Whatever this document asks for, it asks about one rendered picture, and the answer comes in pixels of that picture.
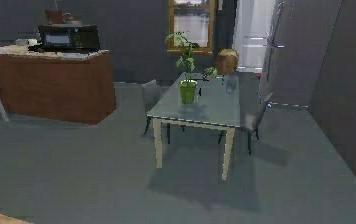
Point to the grey dining table pale legs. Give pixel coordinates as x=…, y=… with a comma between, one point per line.
x=206, y=106

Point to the green potted house plant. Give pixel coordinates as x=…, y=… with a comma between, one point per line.
x=187, y=71

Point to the black microwave oven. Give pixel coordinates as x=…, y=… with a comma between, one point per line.
x=69, y=38

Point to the white room door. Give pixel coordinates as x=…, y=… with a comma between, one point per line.
x=252, y=33

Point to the clear drinking glass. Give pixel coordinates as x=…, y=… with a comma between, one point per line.
x=231, y=83

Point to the white small dish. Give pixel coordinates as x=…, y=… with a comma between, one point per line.
x=25, y=42

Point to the wooden framed window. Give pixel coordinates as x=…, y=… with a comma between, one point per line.
x=192, y=25

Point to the brown round bin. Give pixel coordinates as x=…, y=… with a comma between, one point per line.
x=227, y=61

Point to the brown kitchen counter cupboard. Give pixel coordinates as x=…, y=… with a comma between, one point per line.
x=52, y=86

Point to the grey fridge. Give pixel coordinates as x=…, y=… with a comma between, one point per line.
x=292, y=53

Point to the brown pot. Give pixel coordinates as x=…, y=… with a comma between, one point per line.
x=55, y=16

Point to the grey dining chair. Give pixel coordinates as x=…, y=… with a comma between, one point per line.
x=254, y=116
x=151, y=95

